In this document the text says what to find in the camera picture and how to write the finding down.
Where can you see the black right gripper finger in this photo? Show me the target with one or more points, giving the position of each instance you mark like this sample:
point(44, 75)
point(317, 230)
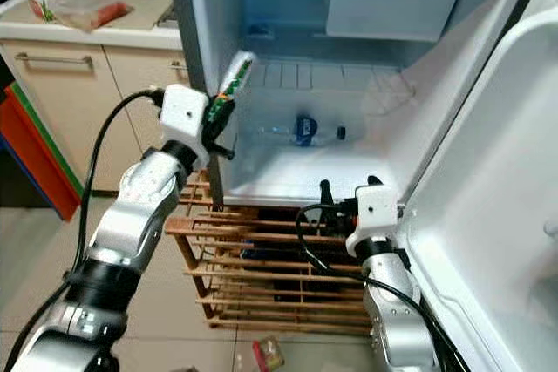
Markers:
point(375, 182)
point(326, 193)

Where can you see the clear water bottle blue label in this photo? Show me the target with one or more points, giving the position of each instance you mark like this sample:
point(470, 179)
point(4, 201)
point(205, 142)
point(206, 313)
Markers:
point(305, 131)

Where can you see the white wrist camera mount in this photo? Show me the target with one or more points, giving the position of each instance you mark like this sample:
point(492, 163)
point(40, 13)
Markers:
point(185, 115)
point(375, 211)

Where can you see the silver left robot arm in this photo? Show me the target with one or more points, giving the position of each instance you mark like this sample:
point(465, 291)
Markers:
point(131, 224)

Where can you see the mini fridge door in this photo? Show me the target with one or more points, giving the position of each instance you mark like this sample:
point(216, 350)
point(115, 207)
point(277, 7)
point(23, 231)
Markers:
point(488, 215)

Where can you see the green white snack packet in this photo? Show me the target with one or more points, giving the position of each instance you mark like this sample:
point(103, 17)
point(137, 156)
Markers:
point(235, 76)

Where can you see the wooden slatted rack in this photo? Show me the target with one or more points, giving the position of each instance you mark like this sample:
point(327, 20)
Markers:
point(244, 233)

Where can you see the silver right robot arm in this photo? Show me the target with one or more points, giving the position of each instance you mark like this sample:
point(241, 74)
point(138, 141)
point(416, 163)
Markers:
point(397, 311)

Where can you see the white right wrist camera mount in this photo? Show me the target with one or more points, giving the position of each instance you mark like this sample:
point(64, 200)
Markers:
point(375, 211)

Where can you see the clear plastic food container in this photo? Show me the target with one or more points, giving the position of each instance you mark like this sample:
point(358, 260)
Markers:
point(91, 10)

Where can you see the silver mini fridge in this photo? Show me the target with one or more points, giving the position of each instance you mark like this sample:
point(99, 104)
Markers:
point(183, 32)

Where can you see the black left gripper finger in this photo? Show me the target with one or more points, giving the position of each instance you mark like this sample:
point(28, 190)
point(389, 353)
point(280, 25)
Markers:
point(227, 111)
point(208, 111)

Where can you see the orange chopping board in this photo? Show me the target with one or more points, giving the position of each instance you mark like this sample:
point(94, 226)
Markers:
point(35, 154)

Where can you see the beige counter mat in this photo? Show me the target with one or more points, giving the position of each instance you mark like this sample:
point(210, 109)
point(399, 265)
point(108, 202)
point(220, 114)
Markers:
point(148, 10)

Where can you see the beige kitchen cabinet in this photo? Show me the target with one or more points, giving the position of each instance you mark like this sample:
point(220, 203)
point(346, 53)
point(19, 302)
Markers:
point(87, 128)

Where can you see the small red snack packet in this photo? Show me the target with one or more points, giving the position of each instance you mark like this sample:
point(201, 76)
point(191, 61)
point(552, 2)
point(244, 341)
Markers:
point(266, 355)

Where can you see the green chopping board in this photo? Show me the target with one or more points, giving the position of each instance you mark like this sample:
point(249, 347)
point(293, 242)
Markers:
point(63, 150)

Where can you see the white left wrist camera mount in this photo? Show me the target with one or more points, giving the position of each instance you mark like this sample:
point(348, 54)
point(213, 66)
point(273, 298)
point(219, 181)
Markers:
point(185, 115)

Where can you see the translucent freezer compartment flap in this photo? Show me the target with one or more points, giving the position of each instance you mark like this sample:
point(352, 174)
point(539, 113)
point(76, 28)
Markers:
point(392, 2)

